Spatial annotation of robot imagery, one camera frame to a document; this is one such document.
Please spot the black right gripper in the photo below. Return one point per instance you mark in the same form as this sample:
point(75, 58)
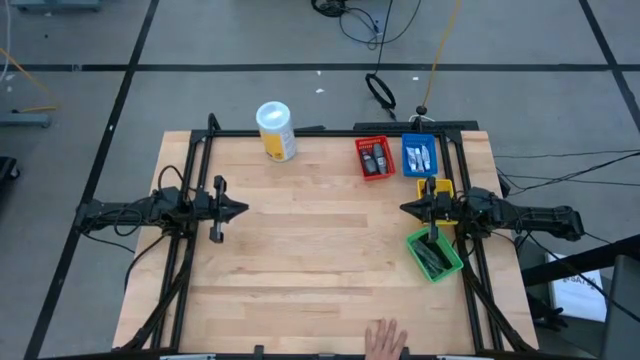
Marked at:
point(442, 210)

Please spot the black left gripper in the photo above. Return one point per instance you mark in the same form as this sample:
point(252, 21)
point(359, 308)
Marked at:
point(217, 210)

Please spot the white toothpaste tube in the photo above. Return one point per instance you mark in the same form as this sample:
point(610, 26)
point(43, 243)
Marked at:
point(425, 156)
point(410, 157)
point(418, 160)

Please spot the green plastic basket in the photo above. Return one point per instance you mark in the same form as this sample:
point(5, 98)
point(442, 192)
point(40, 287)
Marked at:
point(450, 250)

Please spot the grey deodorant stick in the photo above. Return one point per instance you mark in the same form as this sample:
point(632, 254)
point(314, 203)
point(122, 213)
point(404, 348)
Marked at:
point(368, 162)
point(380, 159)

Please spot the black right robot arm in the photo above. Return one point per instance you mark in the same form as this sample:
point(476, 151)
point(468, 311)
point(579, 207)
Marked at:
point(525, 217)

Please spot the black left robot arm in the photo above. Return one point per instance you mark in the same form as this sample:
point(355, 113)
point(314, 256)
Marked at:
point(135, 210)

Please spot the blue plastic basket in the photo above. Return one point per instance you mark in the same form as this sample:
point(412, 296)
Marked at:
point(419, 172)

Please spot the yellow plastic basket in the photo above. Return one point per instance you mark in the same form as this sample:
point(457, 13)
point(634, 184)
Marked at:
point(446, 186)

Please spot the red plastic basket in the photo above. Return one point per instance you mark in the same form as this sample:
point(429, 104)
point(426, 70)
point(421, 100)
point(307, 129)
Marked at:
point(375, 170)

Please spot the black flat bar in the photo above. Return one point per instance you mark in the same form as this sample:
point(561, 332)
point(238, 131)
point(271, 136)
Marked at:
point(400, 125)

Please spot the white yellow wipes canister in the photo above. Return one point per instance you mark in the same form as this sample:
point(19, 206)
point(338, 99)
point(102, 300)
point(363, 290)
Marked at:
point(276, 132)

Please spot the black floor knob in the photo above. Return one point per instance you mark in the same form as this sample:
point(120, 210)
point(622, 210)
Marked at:
point(421, 111)

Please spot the person's hand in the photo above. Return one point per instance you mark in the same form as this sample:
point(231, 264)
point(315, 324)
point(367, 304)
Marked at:
point(385, 342)

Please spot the black slanted beam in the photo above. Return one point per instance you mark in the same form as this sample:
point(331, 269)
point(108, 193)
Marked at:
point(575, 262)

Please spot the white printed box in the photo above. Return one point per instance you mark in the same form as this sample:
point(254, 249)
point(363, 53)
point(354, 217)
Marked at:
point(575, 295)

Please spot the grey floor base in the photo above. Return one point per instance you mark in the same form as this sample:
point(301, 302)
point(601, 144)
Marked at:
point(25, 120)

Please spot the black object at floor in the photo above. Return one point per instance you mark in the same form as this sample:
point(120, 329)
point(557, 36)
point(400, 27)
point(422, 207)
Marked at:
point(6, 170)

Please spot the grey cabinet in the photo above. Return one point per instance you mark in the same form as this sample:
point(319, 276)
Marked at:
point(625, 310)

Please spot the grey flat object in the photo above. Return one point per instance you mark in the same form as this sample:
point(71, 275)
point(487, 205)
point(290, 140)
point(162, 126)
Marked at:
point(55, 5)

